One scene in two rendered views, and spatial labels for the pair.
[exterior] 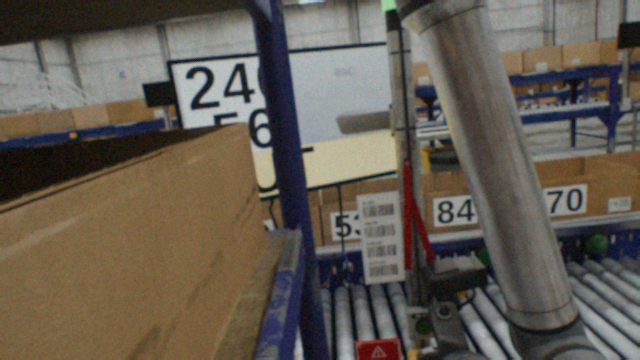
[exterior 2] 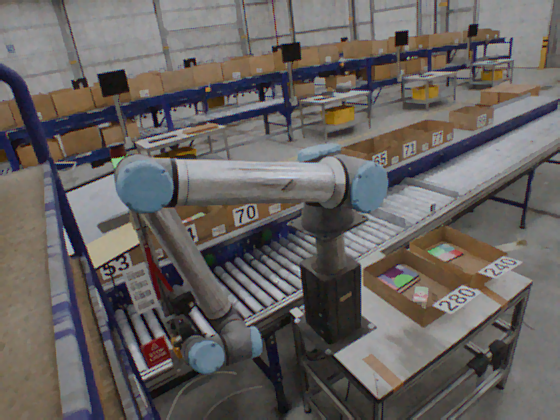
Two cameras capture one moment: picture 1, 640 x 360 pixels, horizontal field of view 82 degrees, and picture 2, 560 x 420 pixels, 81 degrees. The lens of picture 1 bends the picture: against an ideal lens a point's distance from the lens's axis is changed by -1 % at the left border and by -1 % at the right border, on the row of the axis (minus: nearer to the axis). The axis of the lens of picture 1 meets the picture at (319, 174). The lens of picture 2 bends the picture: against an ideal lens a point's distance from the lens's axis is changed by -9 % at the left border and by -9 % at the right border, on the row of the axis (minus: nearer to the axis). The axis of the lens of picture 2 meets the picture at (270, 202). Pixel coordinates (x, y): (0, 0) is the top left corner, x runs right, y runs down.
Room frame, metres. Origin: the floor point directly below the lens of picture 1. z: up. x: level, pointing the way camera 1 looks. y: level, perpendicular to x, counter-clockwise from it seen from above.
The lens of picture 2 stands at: (-0.43, 0.02, 1.87)
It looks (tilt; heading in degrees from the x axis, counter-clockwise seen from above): 24 degrees down; 328
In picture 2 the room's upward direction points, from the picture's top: 8 degrees counter-clockwise
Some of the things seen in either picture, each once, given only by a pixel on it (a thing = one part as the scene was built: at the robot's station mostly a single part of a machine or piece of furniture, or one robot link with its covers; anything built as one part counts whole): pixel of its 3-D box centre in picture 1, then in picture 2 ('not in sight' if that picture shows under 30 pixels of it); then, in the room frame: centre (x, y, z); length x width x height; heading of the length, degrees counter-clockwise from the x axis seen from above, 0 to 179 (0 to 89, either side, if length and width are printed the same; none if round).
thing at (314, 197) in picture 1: (275, 220); not in sight; (1.49, 0.21, 0.96); 0.39 x 0.29 x 0.17; 87
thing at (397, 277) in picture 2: not in sight; (395, 278); (0.43, -1.17, 0.78); 0.19 x 0.14 x 0.02; 86
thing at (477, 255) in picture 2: not in sight; (456, 255); (0.30, -1.49, 0.80); 0.38 x 0.28 x 0.10; 171
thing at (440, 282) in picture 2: not in sight; (412, 283); (0.33, -1.16, 0.80); 0.38 x 0.28 x 0.10; 173
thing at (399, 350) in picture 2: not in sight; (413, 299); (0.30, -1.14, 0.74); 1.00 x 0.58 x 0.03; 84
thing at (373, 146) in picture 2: not in sight; (371, 155); (1.39, -2.14, 0.96); 0.39 x 0.29 x 0.17; 88
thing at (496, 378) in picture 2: not in sight; (409, 355); (0.31, -1.14, 0.36); 1.00 x 0.58 x 0.72; 84
